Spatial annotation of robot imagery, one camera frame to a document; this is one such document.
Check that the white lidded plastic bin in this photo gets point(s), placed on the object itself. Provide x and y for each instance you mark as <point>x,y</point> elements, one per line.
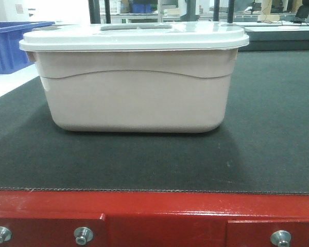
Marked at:
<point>170,77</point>

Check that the large blue plastic crate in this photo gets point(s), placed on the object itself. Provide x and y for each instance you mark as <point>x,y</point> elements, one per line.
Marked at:
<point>12,58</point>

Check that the red metal table frame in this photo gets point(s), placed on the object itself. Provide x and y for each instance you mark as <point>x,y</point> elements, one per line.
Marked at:
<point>79,218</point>

